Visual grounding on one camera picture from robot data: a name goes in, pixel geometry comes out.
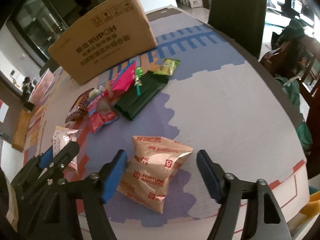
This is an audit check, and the cream pink snack pack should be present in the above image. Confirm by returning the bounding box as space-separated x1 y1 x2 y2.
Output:
52 126 80 173

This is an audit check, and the brown striped Costa snack pack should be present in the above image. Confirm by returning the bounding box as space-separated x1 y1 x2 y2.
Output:
65 88 93 123

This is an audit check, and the Fortune Biscuits beige bag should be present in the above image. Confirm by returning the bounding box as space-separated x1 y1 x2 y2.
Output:
117 135 193 214

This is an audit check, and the black chair near basket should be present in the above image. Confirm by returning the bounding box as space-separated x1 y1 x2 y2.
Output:
39 58 60 77

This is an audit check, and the red pink snack pack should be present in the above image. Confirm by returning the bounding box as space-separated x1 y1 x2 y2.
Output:
108 61 136 100

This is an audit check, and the woven straw mat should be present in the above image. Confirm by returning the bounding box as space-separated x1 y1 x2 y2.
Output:
11 109 31 152

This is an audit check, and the red hawthorn snack pack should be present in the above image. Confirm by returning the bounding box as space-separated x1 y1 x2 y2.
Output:
87 90 119 133

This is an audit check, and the green lollipop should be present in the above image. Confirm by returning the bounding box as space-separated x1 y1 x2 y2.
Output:
135 67 144 96

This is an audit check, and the colourful patterned tablecloth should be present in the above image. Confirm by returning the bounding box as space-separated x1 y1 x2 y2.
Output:
24 8 309 239

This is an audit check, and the pale green candy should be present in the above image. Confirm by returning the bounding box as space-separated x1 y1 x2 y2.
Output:
88 86 105 100

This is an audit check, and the yellow green candy pack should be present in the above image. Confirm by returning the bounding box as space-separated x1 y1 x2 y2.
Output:
153 58 180 76

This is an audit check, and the dark green snack pack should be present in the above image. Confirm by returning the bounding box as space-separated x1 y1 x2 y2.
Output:
114 71 169 121

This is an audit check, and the black chair right side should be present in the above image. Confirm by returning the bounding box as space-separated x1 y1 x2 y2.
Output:
208 0 267 58

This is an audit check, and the brown cardboard box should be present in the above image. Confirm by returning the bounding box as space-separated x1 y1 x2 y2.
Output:
48 0 157 85

